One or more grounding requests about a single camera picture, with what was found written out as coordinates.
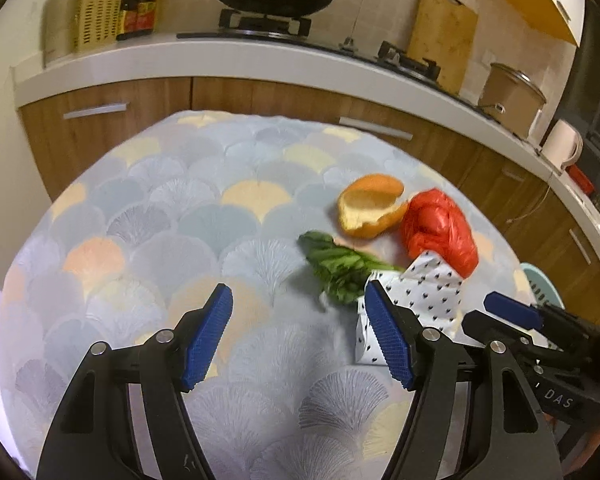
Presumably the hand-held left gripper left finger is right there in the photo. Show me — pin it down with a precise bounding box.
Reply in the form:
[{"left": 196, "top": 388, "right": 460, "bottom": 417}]
[{"left": 37, "top": 282, "right": 234, "bottom": 480}]

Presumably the brown rice cooker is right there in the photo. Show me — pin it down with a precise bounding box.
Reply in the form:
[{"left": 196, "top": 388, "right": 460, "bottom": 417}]
[{"left": 477, "top": 62, "right": 547, "bottom": 138}]

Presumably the green leafy vegetable scrap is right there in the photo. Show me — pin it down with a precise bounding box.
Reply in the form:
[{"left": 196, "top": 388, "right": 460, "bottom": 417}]
[{"left": 298, "top": 230, "right": 406, "bottom": 306}]

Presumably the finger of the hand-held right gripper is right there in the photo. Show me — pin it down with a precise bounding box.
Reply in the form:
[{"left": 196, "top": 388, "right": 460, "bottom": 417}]
[
  {"left": 484, "top": 291, "right": 556, "bottom": 333},
  {"left": 461, "top": 309, "right": 551, "bottom": 361}
]

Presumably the beige canister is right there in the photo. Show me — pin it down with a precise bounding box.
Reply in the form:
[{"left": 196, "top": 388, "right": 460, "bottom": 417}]
[{"left": 42, "top": 0, "right": 83, "bottom": 68}]

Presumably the dark sauce bottle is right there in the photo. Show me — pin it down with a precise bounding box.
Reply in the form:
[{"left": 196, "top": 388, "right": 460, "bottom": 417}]
[
  {"left": 135, "top": 0, "right": 162, "bottom": 36},
  {"left": 117, "top": 0, "right": 143, "bottom": 41}
]

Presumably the orange fruit peel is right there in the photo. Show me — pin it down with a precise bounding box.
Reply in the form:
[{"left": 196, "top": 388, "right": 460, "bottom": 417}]
[{"left": 336, "top": 174, "right": 410, "bottom": 239}]

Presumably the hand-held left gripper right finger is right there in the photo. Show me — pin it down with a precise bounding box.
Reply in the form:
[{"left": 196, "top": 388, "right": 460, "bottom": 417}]
[{"left": 364, "top": 280, "right": 563, "bottom": 480}]

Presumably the light blue plastic basket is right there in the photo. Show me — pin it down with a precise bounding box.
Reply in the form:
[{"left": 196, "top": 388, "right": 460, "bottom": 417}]
[{"left": 517, "top": 262, "right": 566, "bottom": 311}]

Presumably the red plastic bag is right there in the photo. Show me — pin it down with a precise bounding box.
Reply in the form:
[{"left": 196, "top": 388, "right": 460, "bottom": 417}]
[{"left": 399, "top": 188, "right": 480, "bottom": 278}]

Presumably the wooden cutting board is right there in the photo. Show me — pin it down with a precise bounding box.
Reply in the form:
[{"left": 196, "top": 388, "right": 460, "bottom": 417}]
[{"left": 406, "top": 0, "right": 479, "bottom": 95}]

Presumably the yellow plastic basket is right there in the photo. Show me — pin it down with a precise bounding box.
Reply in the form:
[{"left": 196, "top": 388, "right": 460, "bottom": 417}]
[{"left": 75, "top": 0, "right": 123, "bottom": 53}]

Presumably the white dotted wrapper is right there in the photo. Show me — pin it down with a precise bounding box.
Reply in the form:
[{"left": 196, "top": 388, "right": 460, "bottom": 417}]
[{"left": 354, "top": 250, "right": 463, "bottom": 365}]

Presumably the white electric kettle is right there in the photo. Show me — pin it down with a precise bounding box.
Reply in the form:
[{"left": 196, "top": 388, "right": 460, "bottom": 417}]
[{"left": 542, "top": 119, "right": 583, "bottom": 171}]

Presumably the black glass gas stove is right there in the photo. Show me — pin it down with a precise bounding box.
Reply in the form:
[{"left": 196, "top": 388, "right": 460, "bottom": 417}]
[{"left": 176, "top": 7, "right": 481, "bottom": 106}]

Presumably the red plastic basket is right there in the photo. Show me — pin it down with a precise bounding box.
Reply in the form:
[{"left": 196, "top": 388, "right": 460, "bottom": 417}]
[{"left": 567, "top": 164, "right": 595, "bottom": 196}]

